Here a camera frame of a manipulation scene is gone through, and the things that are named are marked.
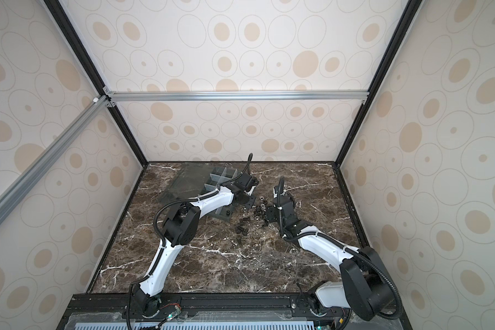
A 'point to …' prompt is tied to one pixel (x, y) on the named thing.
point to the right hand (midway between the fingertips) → (283, 203)
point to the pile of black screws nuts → (253, 216)
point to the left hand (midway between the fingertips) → (257, 199)
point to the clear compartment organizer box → (194, 180)
